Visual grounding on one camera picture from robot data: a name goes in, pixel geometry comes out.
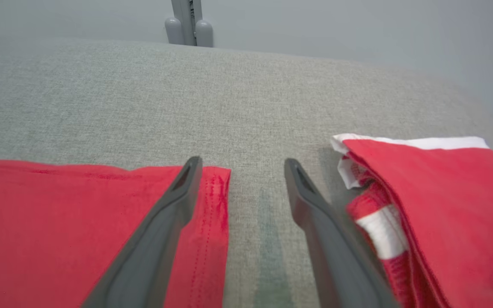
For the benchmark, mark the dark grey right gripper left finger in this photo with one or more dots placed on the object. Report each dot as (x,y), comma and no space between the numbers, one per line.
(161,239)

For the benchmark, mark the red garment with white hem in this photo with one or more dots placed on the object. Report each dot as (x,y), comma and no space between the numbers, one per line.
(443,205)

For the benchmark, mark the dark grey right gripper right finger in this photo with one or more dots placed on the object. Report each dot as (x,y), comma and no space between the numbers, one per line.
(336,256)

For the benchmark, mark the red garment with white stripes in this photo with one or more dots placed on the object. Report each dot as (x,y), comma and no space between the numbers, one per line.
(58,235)

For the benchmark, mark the grey rounded post foot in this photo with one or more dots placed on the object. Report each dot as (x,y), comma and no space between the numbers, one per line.
(173,31)
(204,33)

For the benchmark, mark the grey vertical partition post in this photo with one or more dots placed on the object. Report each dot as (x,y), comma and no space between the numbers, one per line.
(183,17)

